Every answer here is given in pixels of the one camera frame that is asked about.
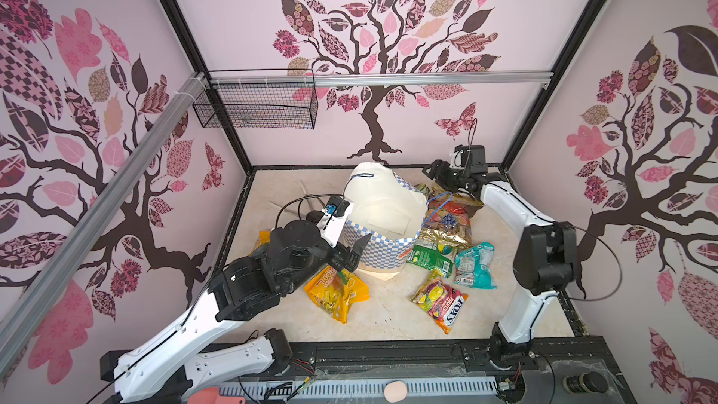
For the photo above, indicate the red gold fruit candy bag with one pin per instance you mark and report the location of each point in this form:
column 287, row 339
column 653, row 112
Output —
column 447, row 224

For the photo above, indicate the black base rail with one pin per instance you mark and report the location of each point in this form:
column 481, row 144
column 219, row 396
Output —
column 536, row 379

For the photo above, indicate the pink Fox's candy bag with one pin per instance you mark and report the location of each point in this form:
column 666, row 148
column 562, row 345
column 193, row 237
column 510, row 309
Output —
column 438, row 299

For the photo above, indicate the green Fox's candy bag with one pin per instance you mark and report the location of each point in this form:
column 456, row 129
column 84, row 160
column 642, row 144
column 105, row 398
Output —
column 431, row 259

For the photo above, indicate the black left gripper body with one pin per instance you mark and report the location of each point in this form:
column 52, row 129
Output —
column 336, row 256

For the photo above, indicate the blue checkered paper bag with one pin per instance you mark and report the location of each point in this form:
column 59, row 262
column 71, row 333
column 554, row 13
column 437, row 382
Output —
column 388, row 210

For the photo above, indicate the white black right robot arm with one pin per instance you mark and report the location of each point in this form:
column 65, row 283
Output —
column 546, row 260

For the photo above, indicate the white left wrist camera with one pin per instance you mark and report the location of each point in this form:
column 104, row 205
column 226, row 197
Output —
column 332, row 218

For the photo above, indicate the pink object front edge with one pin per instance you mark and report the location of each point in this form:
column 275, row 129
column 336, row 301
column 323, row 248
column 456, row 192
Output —
column 212, row 395

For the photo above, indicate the black wire basket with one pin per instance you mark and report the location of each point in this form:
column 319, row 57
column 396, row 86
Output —
column 267, row 98

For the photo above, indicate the teal snack packet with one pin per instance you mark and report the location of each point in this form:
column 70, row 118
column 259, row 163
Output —
column 472, row 267

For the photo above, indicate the black knob on base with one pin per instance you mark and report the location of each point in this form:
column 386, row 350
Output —
column 586, row 383

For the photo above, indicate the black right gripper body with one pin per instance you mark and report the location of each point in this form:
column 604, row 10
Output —
column 449, row 173

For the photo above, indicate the round beige sticker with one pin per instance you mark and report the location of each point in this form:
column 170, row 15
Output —
column 395, row 392

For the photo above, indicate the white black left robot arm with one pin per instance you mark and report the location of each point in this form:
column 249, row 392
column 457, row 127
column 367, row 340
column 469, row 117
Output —
column 176, row 363

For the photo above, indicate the aluminium rail back wall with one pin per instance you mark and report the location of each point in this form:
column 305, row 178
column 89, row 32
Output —
column 381, row 78

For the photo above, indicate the yellow mango snack bag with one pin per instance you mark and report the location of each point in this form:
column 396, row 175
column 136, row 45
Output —
column 335, row 292

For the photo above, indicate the slotted white cable duct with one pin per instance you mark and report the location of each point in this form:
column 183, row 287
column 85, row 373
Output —
column 356, row 390

